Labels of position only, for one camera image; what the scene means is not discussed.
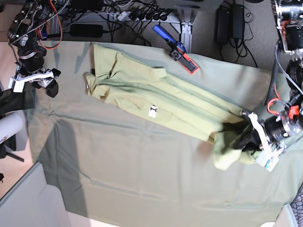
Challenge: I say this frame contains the patterned grey mat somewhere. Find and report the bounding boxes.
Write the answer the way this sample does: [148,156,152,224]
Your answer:
[291,185,303,227]

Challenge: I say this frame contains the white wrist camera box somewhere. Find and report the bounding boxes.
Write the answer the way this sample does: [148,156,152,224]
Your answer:
[8,77,25,93]

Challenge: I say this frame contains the aluminium frame leg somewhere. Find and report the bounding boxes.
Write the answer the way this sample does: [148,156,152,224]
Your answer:
[177,8,197,53]

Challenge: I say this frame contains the dark green cloth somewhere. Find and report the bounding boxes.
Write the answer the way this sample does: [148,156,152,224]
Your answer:
[0,85,36,115]

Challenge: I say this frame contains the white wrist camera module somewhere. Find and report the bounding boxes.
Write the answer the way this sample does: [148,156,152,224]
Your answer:
[256,153,279,172]

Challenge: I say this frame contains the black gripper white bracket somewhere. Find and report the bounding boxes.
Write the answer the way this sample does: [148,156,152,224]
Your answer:
[233,110,303,151]

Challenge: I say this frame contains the white cylinder post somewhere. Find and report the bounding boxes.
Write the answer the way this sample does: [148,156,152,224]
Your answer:
[0,112,23,144]

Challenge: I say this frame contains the robot arm with black motors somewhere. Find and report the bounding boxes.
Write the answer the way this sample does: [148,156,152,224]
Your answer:
[85,0,303,155]

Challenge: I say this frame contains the white grey bin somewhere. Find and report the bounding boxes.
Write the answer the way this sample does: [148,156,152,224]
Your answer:
[0,162,71,227]

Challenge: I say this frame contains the blue orange bar clamp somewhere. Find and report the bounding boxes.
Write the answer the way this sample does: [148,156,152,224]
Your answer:
[152,25,199,75]

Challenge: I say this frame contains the black power brick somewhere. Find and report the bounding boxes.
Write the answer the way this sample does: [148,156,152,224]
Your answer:
[69,24,104,38]

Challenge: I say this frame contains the light green T-shirt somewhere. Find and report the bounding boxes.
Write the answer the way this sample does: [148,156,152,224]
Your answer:
[85,44,257,170]

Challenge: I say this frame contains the black power strip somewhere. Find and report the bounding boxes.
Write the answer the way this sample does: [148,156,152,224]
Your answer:
[108,9,173,22]

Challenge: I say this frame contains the black power adapter pair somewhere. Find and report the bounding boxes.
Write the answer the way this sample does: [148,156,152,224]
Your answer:
[214,3,245,45]

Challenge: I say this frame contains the grey-green table cloth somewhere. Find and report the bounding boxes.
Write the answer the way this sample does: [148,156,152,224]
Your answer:
[26,41,303,227]

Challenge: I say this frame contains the robot arm with orange wires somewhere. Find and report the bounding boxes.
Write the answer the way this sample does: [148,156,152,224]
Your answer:
[7,0,69,73]

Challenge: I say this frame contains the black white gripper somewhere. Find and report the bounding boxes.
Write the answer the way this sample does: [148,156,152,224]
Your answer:
[15,57,61,97]

